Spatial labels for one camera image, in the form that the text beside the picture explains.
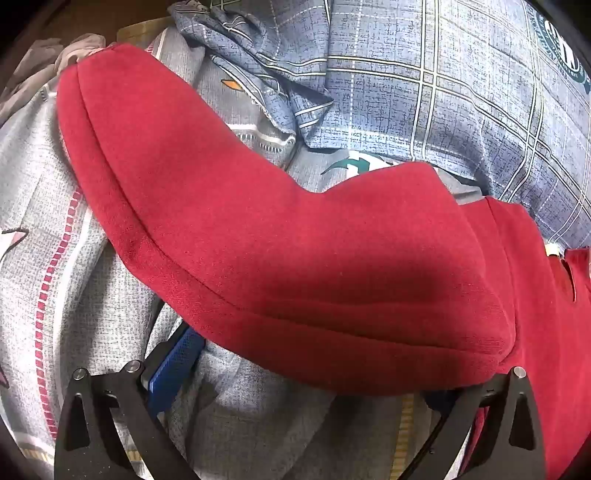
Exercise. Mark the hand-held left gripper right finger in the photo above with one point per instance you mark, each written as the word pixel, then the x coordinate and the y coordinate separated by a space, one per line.
pixel 489 424

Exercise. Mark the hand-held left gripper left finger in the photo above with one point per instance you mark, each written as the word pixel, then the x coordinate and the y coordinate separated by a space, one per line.
pixel 178 362

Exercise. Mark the red garment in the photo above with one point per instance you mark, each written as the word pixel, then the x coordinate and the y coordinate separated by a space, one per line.
pixel 258 240

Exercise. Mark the grey printed bedsheet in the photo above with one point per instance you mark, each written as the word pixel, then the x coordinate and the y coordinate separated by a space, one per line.
pixel 51 194

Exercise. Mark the grey cloth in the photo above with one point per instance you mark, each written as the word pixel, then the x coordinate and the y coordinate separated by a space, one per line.
pixel 25 83

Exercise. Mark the beige cloth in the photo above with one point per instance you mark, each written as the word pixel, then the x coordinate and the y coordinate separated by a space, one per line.
pixel 82 48

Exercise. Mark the blue plaid pillow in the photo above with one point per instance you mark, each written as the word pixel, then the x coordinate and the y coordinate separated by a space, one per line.
pixel 415 87

